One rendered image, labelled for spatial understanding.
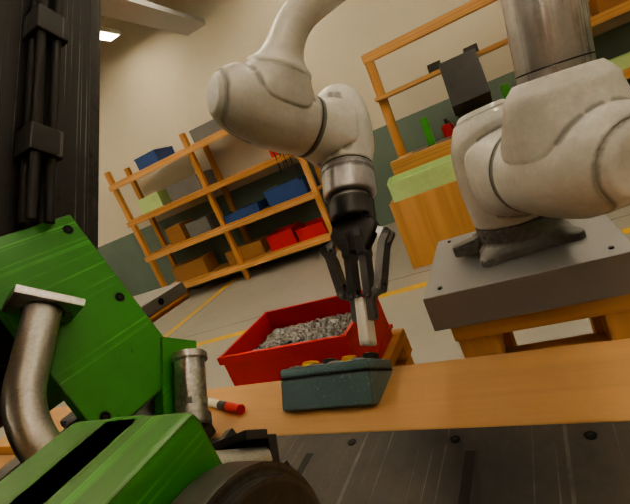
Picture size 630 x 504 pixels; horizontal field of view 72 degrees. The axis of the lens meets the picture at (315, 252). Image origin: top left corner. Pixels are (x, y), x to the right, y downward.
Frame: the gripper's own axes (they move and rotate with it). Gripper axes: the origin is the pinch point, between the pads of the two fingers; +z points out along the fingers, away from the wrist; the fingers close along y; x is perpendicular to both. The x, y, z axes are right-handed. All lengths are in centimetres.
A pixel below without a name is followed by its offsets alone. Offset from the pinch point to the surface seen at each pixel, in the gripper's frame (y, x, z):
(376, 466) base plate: -5.0, 12.2, 17.8
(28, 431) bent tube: 8.4, 41.6, 11.0
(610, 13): -116, -366, -310
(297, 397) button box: 9.8, 5.0, 9.9
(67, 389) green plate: 12.1, 37.1, 7.9
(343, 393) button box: 2.2, 5.1, 9.9
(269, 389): 20.2, -1.6, 8.0
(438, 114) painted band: 65, -415, -312
